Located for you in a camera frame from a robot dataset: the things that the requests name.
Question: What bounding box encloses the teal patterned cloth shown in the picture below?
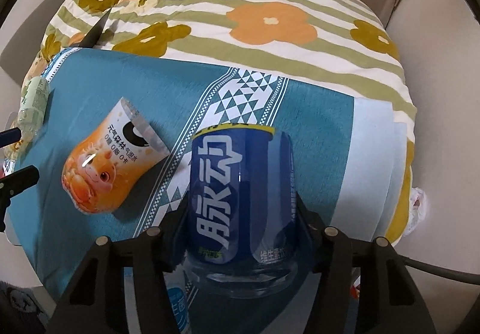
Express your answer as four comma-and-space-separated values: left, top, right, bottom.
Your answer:
6, 46, 408, 334

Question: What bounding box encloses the black cable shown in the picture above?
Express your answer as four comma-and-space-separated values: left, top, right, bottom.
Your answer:
400, 255, 480, 286

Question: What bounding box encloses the blue plastic cup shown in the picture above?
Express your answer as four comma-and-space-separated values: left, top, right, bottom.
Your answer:
185, 123, 298, 299

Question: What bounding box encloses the orange cartoon plastic cup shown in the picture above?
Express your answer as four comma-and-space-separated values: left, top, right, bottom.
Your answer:
61, 98, 169, 215

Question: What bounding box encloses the white plastic bag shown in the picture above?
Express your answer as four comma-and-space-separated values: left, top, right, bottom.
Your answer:
403, 188, 429, 236

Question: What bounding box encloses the green label clear cup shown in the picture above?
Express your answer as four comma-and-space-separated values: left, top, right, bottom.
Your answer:
17, 76, 50, 142

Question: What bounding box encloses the orange label clear cup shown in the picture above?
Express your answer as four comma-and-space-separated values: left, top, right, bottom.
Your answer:
3, 138, 29, 161

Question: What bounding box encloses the floral striped quilt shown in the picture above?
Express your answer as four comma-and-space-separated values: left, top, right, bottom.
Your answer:
20, 0, 418, 245

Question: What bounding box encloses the white blue label cup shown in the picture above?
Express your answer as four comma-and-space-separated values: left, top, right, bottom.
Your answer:
164, 265, 192, 334

